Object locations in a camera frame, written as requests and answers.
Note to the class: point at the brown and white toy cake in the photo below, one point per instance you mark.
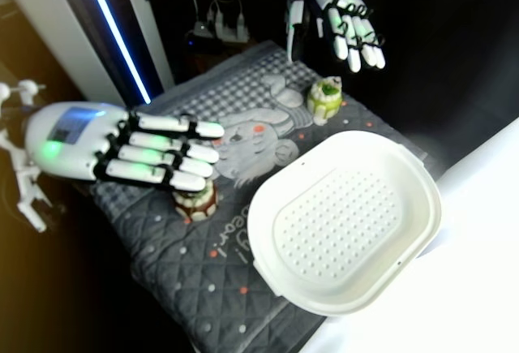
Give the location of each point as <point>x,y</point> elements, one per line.
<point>198,207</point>

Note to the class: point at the white tower with blue light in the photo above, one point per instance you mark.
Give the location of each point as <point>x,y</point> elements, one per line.
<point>48,24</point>

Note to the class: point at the white charger plug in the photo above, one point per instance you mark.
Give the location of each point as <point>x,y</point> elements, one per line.
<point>217,16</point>
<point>238,18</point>

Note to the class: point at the grey quilt with bear print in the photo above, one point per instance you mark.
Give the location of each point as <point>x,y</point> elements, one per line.
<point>182,268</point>

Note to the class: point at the white power strip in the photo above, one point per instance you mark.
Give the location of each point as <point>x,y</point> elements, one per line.
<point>227,34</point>

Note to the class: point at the green and white toy cake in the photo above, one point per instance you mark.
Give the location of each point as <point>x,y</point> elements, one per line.
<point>324,103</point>

